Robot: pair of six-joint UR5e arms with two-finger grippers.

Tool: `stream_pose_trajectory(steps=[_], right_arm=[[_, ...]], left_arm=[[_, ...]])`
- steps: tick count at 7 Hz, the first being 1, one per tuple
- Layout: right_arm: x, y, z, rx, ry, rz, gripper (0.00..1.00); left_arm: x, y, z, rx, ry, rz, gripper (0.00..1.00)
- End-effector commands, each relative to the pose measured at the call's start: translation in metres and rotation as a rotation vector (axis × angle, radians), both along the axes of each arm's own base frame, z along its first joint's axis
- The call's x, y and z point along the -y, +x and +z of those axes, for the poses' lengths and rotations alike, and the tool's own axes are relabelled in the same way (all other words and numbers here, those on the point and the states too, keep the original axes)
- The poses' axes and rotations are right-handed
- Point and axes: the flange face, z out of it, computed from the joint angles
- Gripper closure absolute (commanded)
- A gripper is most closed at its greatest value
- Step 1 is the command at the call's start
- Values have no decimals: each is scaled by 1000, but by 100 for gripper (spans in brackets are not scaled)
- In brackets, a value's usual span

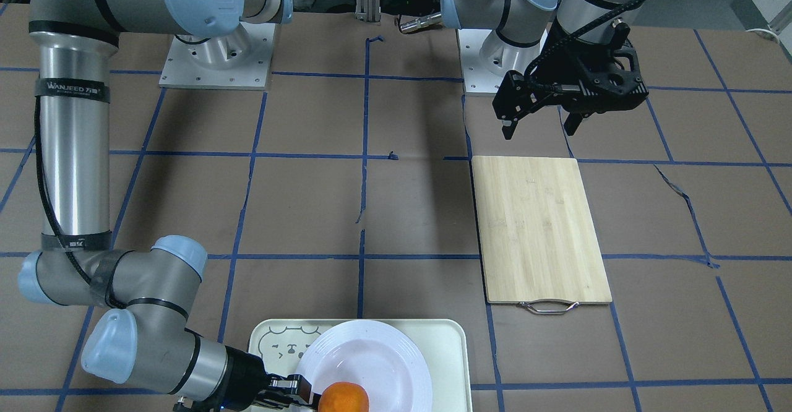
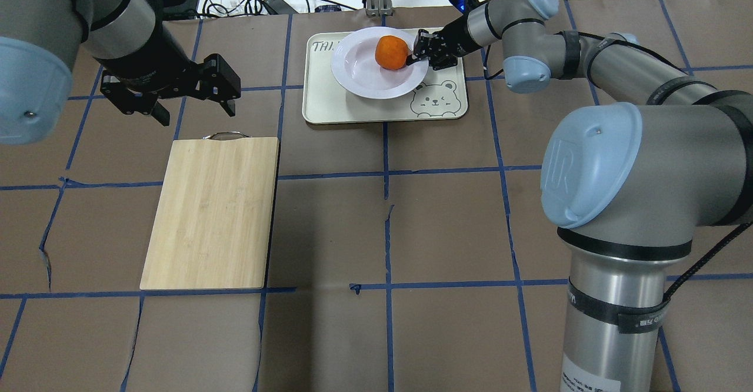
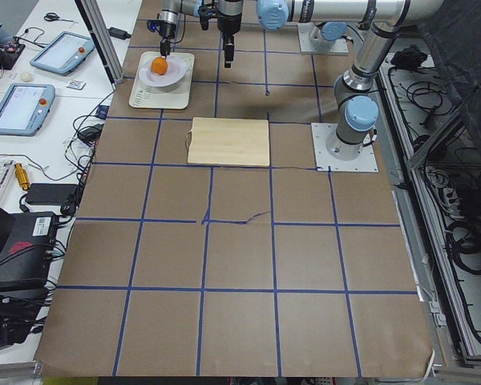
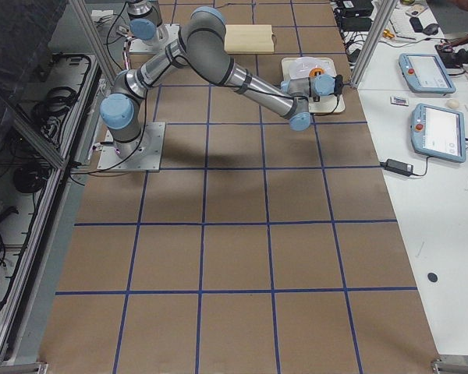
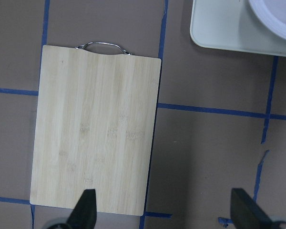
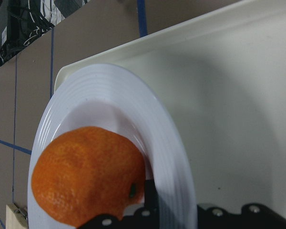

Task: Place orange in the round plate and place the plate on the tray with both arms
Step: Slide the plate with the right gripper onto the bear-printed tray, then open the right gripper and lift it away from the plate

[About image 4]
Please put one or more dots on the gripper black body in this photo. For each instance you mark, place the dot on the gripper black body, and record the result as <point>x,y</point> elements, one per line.
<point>316,99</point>

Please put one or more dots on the orange fruit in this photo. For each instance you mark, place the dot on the orange fruit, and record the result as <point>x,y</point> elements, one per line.
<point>316,72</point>

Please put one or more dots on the white round plate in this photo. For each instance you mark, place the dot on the white round plate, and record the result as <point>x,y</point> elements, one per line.
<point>300,67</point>

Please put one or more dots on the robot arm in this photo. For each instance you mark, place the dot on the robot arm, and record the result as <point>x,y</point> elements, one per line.
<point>146,23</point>
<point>200,44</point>

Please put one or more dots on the cream bear tray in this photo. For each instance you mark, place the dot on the cream bear tray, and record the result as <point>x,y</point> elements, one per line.
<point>331,97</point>

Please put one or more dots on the small printed card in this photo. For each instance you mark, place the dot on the small printed card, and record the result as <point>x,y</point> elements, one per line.
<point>400,101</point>

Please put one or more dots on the black flat power brick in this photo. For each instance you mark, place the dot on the black flat power brick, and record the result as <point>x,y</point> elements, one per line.
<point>361,24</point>

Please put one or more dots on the gold cylinder tool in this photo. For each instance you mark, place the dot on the gold cylinder tool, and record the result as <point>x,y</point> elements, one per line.
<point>387,34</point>

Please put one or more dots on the far teach pendant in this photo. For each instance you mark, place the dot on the far teach pendant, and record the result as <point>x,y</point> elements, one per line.
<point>425,74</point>

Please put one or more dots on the teach pendant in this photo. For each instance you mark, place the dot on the teach pendant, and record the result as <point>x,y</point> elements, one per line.
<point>425,74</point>
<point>438,132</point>

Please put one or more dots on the white keyboard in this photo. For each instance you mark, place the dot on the white keyboard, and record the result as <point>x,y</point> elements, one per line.
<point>401,24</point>

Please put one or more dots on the black power adapter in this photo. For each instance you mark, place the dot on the black power adapter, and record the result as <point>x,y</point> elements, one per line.
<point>397,167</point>

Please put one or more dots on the black computer mouse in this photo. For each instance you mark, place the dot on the black computer mouse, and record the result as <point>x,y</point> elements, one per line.
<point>431,29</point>

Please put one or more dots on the bamboo cutting board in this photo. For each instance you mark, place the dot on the bamboo cutting board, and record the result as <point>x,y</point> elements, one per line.
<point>249,39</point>

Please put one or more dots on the near teach pendant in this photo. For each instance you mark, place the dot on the near teach pendant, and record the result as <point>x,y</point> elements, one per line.
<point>438,132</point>

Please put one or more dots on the small white ball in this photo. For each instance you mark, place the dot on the small white ball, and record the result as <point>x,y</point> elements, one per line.
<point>453,104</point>

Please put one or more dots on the aluminium frame post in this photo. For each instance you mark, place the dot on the aluminium frame post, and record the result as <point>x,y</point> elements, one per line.
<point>379,23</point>

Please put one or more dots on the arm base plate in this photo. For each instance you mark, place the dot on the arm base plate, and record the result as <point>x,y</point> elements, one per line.
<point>142,154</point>
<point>140,46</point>

